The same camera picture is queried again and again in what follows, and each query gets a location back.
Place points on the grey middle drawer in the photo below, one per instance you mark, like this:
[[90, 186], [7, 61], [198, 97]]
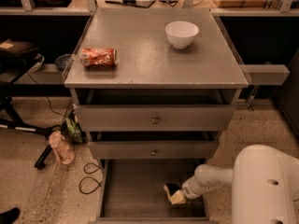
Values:
[[153, 145]]

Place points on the clear plastic bottle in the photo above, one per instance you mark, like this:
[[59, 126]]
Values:
[[62, 150]]

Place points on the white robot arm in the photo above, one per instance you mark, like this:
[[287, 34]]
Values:
[[264, 182]]

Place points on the dark bowl on shelf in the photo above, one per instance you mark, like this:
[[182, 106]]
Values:
[[63, 61]]

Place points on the grey drawer cabinet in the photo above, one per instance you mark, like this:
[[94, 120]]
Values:
[[146, 59]]

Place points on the grey top drawer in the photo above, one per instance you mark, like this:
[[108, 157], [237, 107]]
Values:
[[153, 111]]

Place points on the grey bottom drawer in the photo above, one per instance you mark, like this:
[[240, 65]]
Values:
[[132, 192]]

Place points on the black shoe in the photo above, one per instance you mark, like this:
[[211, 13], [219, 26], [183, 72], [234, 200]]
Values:
[[9, 216]]

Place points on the white ceramic bowl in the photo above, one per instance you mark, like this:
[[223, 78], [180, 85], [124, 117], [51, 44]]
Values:
[[181, 34]]

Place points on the green snack bag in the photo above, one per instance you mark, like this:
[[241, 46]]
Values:
[[73, 130]]

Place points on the crushed orange soda can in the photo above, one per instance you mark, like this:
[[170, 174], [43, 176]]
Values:
[[98, 57]]

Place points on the grey drawer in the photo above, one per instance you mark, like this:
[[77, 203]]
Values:
[[153, 145], [153, 111], [132, 192]]

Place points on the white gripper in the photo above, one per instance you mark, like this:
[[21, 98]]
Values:
[[189, 189]]

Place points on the black tripod stand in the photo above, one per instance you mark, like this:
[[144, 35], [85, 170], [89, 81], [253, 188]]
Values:
[[17, 123]]

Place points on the yellow green sponge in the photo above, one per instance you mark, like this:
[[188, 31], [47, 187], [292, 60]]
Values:
[[170, 189]]

